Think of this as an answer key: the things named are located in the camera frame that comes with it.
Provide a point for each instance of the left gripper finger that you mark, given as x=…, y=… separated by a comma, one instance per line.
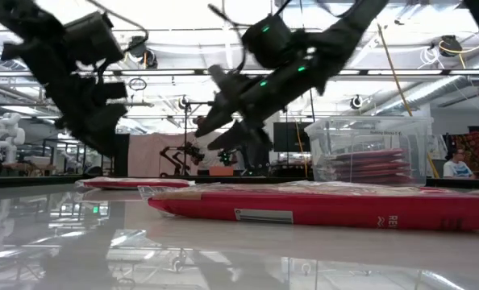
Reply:
x=110, y=92
x=102, y=129

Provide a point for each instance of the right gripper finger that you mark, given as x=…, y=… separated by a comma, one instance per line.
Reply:
x=217, y=117
x=239, y=137

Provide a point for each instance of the red Orville popcorn bag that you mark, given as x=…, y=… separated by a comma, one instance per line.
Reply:
x=304, y=211
x=465, y=191
x=134, y=184
x=376, y=179

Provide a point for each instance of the black background robot arm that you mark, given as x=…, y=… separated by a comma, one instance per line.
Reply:
x=175, y=159

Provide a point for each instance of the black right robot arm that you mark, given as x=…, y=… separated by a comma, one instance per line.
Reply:
x=344, y=32

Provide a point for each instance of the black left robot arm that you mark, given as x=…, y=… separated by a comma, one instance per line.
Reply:
x=13, y=16

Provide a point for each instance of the orange box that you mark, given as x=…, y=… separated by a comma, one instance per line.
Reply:
x=221, y=171

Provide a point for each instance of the black monitor screen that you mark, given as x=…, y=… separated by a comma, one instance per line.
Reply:
x=292, y=137

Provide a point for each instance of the pink curtain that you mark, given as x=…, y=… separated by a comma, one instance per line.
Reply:
x=147, y=155

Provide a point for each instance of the white humanoid robot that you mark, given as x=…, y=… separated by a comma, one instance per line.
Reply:
x=7, y=137

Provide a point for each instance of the clear plastic bin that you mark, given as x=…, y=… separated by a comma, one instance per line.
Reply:
x=368, y=133

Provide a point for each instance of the person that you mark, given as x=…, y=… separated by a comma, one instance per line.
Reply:
x=457, y=169

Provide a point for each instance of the colourful patterned cloth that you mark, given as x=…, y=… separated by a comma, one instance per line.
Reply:
x=469, y=147

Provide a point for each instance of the black corner post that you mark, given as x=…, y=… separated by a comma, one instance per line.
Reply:
x=121, y=157

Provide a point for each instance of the black camera stand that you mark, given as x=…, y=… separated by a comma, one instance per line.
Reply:
x=186, y=133

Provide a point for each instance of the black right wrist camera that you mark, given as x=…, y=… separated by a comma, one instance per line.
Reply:
x=269, y=42

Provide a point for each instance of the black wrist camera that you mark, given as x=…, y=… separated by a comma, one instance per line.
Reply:
x=269, y=42
x=94, y=38

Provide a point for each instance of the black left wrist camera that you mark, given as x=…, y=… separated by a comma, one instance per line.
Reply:
x=94, y=38

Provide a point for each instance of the silver ventilation duct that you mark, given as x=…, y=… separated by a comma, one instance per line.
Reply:
x=437, y=88

